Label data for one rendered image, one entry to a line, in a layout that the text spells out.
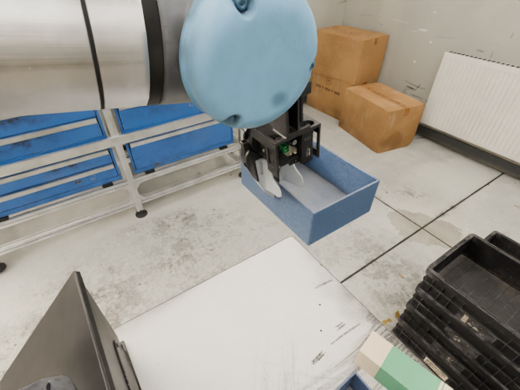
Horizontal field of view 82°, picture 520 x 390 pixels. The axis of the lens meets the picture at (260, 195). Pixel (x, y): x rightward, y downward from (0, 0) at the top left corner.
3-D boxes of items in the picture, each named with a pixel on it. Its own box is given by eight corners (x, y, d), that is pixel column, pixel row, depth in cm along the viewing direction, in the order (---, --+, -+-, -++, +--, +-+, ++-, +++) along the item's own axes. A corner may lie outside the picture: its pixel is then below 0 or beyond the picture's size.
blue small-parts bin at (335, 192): (241, 183, 60) (240, 152, 55) (298, 161, 67) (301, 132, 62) (308, 246, 47) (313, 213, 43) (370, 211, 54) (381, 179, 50)
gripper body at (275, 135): (275, 183, 39) (268, 94, 31) (242, 153, 45) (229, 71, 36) (320, 159, 42) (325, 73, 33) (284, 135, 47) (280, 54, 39)
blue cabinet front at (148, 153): (135, 173, 191) (105, 85, 155) (232, 141, 222) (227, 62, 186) (135, 176, 189) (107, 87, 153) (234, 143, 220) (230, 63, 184)
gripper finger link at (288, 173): (294, 210, 48) (292, 164, 41) (272, 190, 52) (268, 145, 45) (309, 201, 49) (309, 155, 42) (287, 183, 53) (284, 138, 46)
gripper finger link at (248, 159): (249, 186, 46) (243, 135, 40) (244, 180, 47) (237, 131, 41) (275, 173, 47) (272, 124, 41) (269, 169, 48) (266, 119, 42)
